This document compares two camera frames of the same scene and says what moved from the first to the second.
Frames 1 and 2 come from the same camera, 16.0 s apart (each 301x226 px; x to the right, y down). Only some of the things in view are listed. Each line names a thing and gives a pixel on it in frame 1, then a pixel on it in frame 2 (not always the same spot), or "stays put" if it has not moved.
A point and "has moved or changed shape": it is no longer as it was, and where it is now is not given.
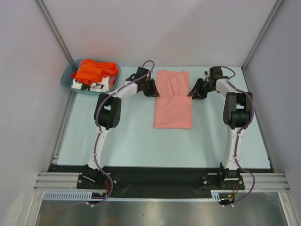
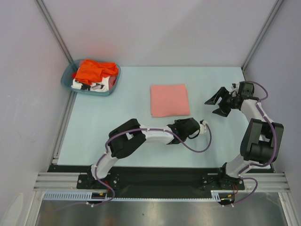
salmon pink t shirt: (173, 108) has moved or changed shape
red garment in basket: (112, 80) stays put
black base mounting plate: (133, 181) stays put
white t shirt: (101, 85) stays put
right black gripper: (197, 88) -> (223, 110)
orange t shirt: (91, 71) stays put
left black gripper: (154, 92) -> (178, 122)
